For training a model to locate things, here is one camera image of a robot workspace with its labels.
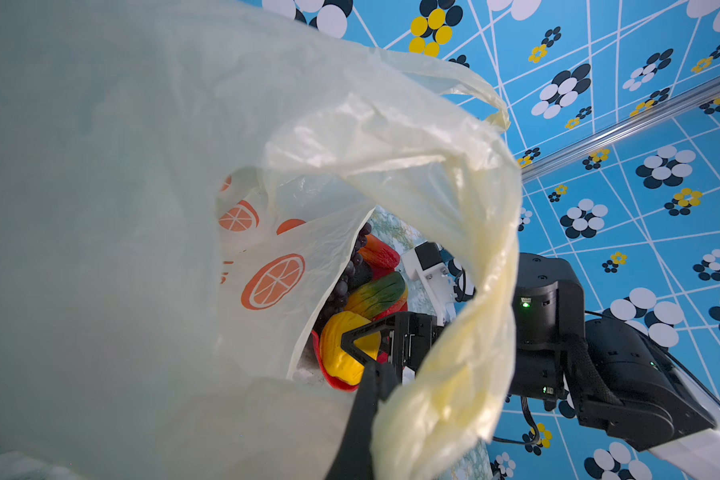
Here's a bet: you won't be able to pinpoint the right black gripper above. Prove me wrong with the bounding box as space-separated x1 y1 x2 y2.
340 312 444 381

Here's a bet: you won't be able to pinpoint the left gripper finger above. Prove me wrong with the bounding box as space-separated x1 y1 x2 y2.
326 363 399 480

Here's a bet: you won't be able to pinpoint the red flower-shaped plate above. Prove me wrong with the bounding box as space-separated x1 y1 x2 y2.
311 263 399 391

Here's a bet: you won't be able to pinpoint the yellowish plastic bag orange print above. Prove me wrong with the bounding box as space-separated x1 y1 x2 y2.
0 1 521 479

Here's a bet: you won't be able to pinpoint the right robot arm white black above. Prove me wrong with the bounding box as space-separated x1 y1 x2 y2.
328 253 720 479

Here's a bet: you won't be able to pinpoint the yellow bell pepper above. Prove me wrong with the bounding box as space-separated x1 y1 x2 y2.
319 310 391 386

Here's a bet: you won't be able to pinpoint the green cucumber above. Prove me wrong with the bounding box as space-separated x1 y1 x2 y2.
344 271 408 320

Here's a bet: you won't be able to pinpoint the dark purple grapes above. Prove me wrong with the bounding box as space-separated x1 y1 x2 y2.
313 223 372 333

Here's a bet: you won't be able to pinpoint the red chili pepper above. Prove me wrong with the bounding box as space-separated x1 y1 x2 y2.
359 234 400 270

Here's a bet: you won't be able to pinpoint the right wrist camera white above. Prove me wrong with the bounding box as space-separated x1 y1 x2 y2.
401 241 456 326

